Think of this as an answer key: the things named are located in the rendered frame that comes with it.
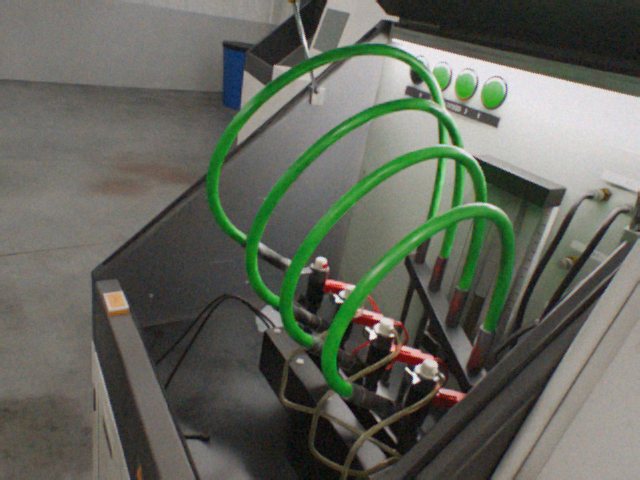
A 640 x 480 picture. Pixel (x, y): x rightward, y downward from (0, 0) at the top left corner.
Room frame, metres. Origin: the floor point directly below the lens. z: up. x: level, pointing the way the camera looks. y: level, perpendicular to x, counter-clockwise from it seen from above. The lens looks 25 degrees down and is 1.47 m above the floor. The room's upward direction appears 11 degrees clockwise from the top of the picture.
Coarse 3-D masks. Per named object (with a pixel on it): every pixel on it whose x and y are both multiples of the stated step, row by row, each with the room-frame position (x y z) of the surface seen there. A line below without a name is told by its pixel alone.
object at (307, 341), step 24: (384, 168) 0.48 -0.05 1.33; (480, 168) 0.56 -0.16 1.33; (360, 192) 0.47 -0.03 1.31; (480, 192) 0.57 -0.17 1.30; (336, 216) 0.45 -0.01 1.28; (312, 240) 0.44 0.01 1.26; (480, 240) 0.58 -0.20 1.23; (288, 288) 0.43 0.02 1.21; (456, 288) 0.59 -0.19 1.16; (288, 312) 0.43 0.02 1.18; (456, 312) 0.58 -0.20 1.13; (312, 336) 0.46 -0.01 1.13; (336, 360) 0.47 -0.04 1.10; (360, 360) 0.50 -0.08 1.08
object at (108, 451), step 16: (96, 368) 0.75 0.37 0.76; (96, 384) 0.75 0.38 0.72; (96, 400) 0.75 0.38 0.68; (96, 416) 0.75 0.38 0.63; (112, 416) 0.62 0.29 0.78; (96, 432) 0.75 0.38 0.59; (112, 432) 0.62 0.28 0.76; (96, 448) 0.75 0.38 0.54; (112, 448) 0.61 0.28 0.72; (96, 464) 0.75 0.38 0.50; (112, 464) 0.61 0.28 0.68
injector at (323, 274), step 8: (312, 264) 0.66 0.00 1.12; (320, 272) 0.64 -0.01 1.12; (328, 272) 0.65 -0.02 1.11; (312, 280) 0.64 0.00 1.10; (320, 280) 0.64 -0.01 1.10; (312, 288) 0.64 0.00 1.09; (320, 288) 0.64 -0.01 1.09; (296, 296) 0.64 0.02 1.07; (304, 296) 0.64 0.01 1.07; (312, 296) 0.64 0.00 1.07; (320, 296) 0.64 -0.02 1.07; (304, 304) 0.64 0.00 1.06; (312, 304) 0.64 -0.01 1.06; (320, 304) 0.65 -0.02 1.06; (312, 312) 0.65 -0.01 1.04; (304, 328) 0.65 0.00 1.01
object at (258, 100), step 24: (336, 48) 0.63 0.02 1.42; (360, 48) 0.65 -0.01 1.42; (384, 48) 0.67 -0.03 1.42; (288, 72) 0.60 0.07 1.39; (264, 96) 0.58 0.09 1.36; (432, 96) 0.73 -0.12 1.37; (240, 120) 0.56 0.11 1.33; (216, 168) 0.55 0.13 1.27; (216, 192) 0.55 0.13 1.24; (216, 216) 0.55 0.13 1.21; (432, 216) 0.76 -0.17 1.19; (240, 240) 0.57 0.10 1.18
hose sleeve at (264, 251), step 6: (246, 234) 0.59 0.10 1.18; (246, 240) 0.58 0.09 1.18; (264, 246) 0.60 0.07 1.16; (258, 252) 0.59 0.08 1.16; (264, 252) 0.59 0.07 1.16; (270, 252) 0.60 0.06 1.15; (264, 258) 0.59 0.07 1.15; (270, 258) 0.60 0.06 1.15; (276, 258) 0.60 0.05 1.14; (282, 258) 0.61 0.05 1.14; (270, 264) 0.60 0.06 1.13; (276, 264) 0.60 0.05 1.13; (282, 264) 0.61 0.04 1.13
